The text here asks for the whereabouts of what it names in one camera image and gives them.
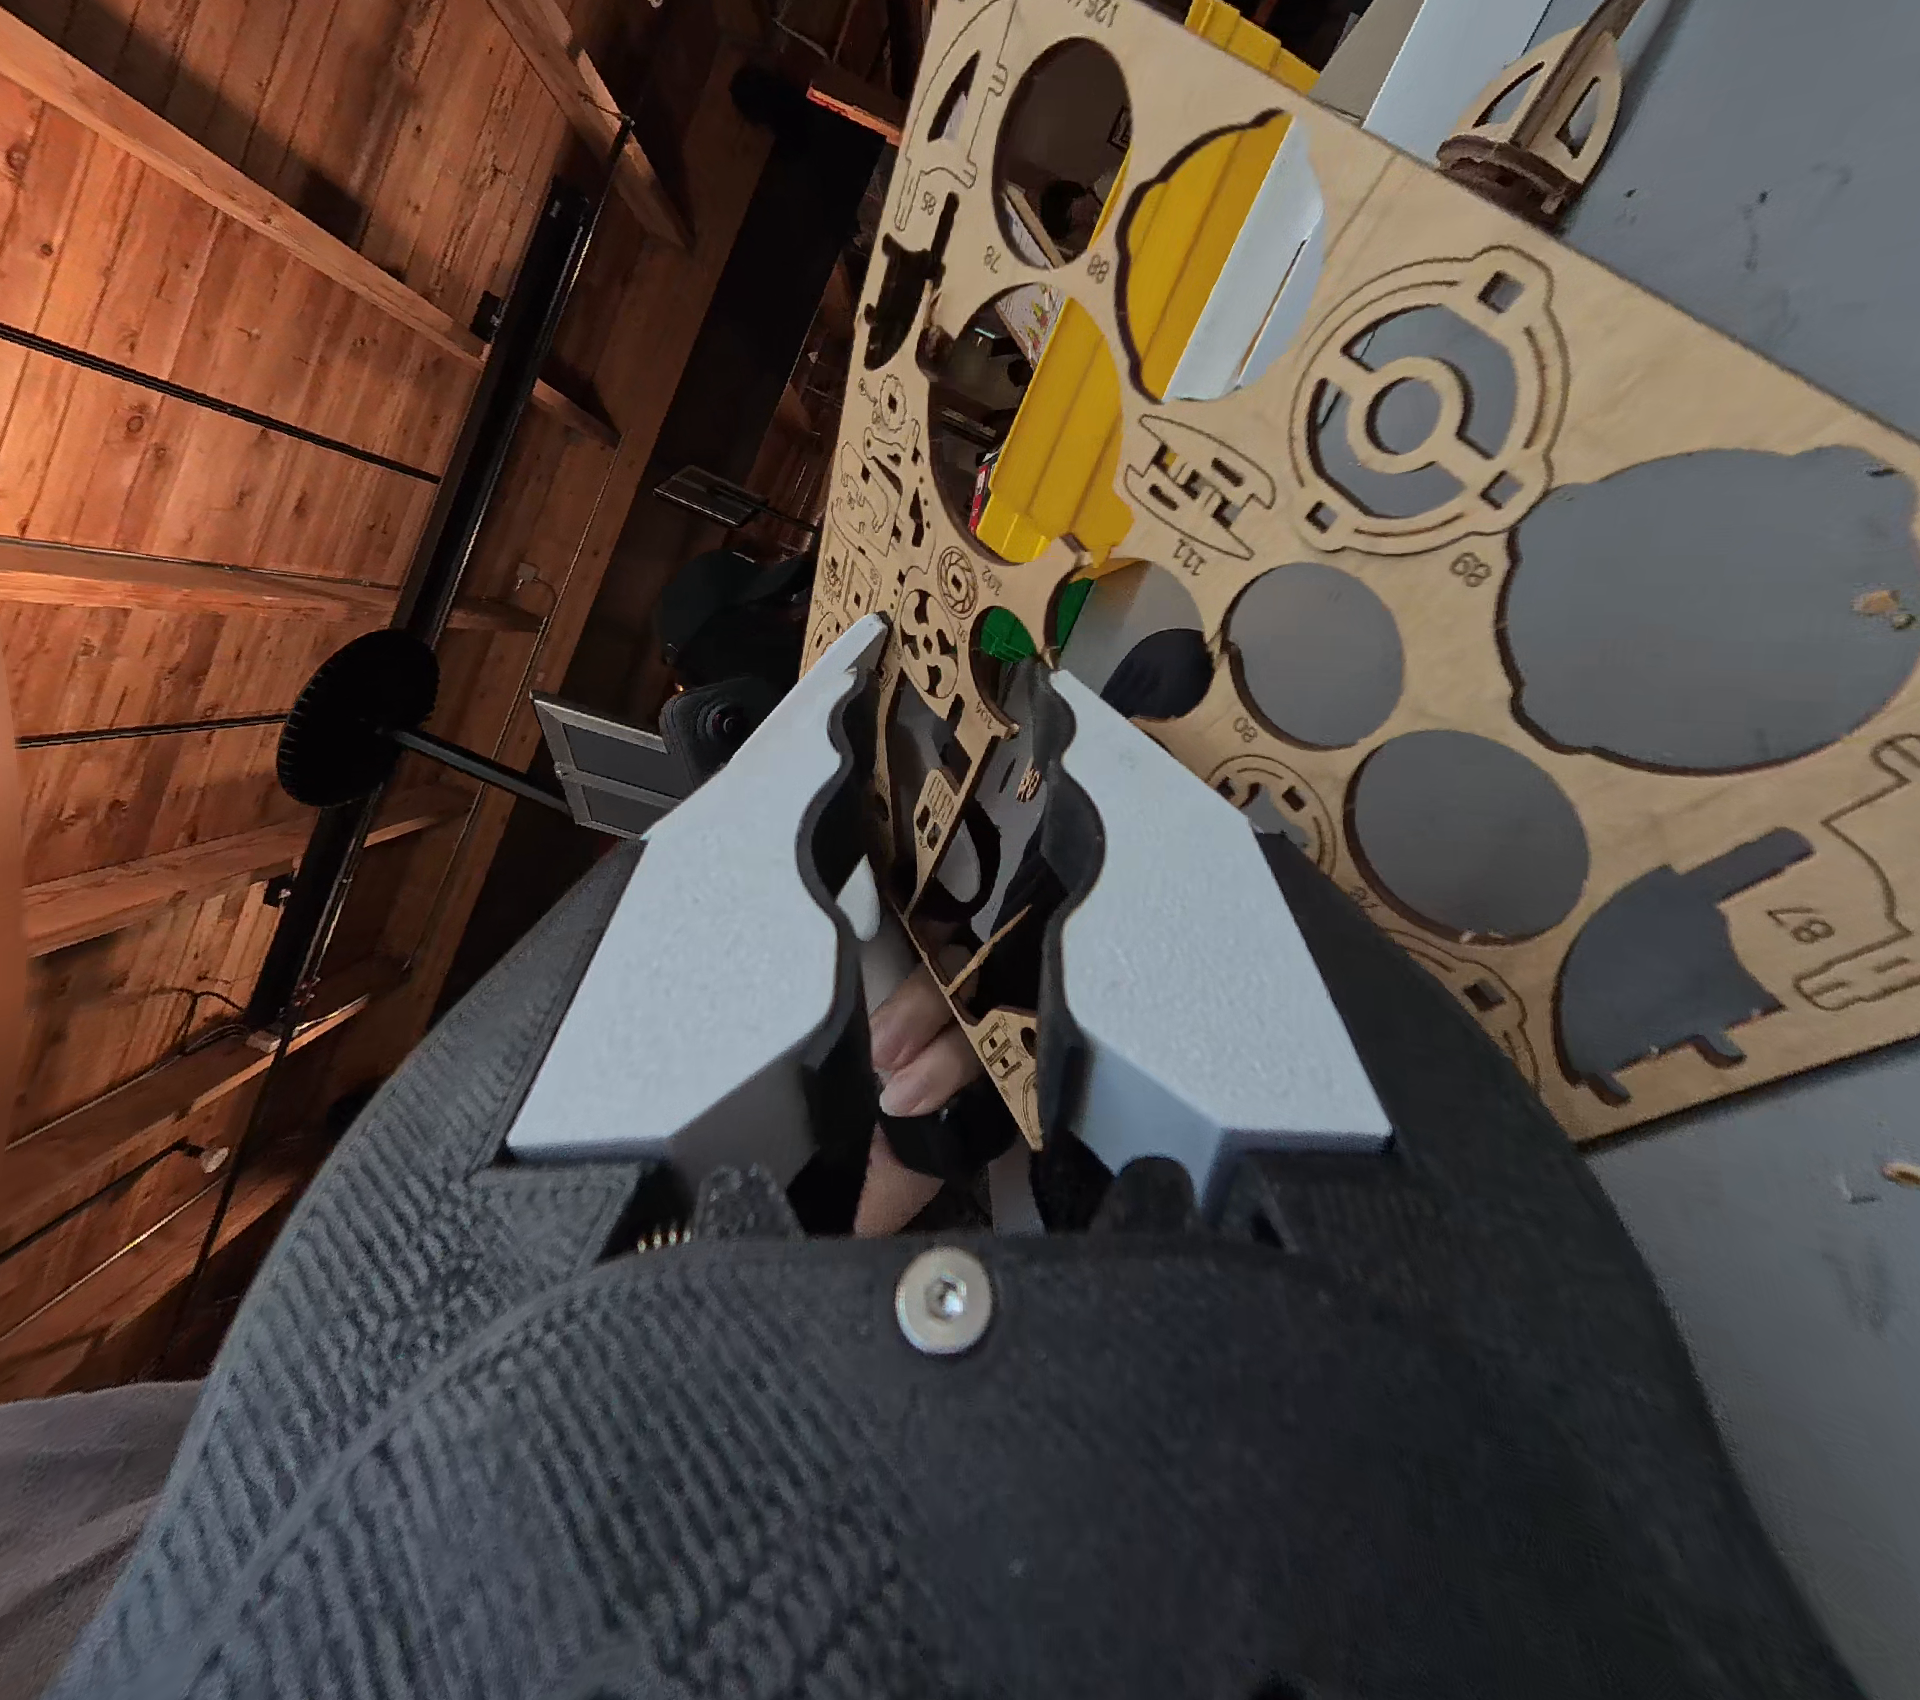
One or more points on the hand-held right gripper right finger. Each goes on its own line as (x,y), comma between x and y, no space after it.
(1200,981)

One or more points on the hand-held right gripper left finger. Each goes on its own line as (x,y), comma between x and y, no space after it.
(705,981)

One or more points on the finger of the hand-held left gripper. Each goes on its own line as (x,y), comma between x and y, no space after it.
(860,901)

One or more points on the wooden parts sheet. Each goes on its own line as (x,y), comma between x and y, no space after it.
(1650,381)

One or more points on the person's left hand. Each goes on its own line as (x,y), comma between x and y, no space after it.
(915,1054)

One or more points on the grey framed panel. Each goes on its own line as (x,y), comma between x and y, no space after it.
(614,762)

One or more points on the green plastic bin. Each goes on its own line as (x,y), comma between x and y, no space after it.
(1002,639)

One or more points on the black round disc fixture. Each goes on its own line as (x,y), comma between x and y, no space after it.
(353,719)

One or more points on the yellow plastic bin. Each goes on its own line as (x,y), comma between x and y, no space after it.
(1064,454)

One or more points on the wooden shaft assembly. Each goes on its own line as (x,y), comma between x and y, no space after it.
(1544,119)

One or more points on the black ceiling track rail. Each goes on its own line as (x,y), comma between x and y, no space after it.
(451,530)

